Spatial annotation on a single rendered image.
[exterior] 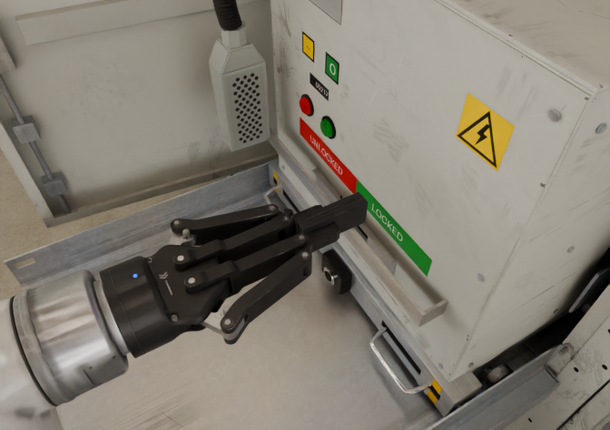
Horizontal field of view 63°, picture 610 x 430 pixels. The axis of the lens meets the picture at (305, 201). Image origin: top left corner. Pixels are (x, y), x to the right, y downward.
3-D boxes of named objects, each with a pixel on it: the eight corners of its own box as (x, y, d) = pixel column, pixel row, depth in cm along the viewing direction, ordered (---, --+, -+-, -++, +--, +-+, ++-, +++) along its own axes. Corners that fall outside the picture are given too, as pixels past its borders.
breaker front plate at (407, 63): (439, 389, 68) (580, 100, 34) (275, 175, 97) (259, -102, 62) (447, 384, 69) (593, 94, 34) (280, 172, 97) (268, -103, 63)
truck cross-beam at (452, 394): (445, 420, 70) (454, 403, 66) (269, 182, 102) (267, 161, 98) (472, 402, 72) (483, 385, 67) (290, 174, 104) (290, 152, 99)
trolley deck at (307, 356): (122, 692, 57) (107, 695, 52) (31, 288, 94) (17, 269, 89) (546, 398, 80) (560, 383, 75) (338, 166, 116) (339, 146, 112)
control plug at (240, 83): (231, 154, 80) (217, 55, 67) (219, 137, 83) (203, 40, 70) (275, 138, 82) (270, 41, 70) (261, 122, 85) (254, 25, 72)
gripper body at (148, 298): (113, 300, 45) (209, 259, 48) (141, 380, 40) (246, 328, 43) (86, 250, 40) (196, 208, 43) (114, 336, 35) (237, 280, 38)
